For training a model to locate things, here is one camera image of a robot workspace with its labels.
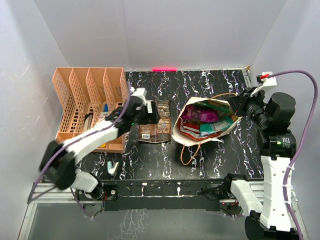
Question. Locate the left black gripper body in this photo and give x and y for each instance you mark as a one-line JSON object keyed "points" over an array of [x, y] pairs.
{"points": [[144, 117]]}

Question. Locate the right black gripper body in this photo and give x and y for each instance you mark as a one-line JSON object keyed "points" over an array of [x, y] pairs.
{"points": [[255, 108]]}

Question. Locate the brown snack bag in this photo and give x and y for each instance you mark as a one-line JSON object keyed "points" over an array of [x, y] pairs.
{"points": [[161, 132]]}

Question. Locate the brown paper bag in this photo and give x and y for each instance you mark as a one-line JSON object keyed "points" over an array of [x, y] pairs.
{"points": [[187, 142]]}

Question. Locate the red doritos snack bag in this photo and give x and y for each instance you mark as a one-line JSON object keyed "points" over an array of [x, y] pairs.
{"points": [[191, 130]]}

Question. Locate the green real chips bag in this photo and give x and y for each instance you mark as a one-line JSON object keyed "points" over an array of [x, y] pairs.
{"points": [[213, 107]]}

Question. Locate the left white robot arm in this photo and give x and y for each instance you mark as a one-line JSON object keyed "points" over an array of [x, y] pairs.
{"points": [[59, 163]]}

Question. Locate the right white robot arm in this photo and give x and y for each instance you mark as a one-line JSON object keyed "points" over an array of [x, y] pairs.
{"points": [[272, 218]]}

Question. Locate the teal snack bag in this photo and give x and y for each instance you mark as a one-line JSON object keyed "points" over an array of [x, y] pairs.
{"points": [[207, 129]]}

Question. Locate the purple snack bag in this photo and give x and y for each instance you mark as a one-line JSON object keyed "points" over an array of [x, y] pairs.
{"points": [[200, 114]]}

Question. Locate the blue object in organizer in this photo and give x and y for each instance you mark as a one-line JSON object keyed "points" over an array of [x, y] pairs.
{"points": [[105, 108]]}

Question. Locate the white calculator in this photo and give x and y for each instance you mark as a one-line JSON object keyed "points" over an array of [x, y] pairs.
{"points": [[101, 118]]}

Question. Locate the red light strip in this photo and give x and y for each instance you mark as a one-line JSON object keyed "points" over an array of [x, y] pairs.
{"points": [[164, 69]]}

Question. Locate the black white stapler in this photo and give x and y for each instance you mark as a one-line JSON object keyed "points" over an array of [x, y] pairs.
{"points": [[87, 121]]}

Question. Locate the pink plastic file organizer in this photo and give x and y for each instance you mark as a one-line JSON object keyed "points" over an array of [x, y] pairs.
{"points": [[84, 90]]}

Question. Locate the white plastic hook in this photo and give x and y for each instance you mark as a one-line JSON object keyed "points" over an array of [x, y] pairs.
{"points": [[112, 167]]}

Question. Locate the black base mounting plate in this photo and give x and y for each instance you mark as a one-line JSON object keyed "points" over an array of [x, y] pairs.
{"points": [[203, 194]]}

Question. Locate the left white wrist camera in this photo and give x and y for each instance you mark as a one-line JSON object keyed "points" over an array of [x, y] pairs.
{"points": [[139, 94]]}

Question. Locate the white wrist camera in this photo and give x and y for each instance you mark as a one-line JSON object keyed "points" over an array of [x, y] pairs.
{"points": [[139, 94], [265, 83]]}

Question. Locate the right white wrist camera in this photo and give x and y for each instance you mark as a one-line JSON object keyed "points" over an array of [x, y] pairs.
{"points": [[265, 83]]}

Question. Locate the aluminium frame rail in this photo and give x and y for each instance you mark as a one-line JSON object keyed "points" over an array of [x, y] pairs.
{"points": [[45, 193]]}

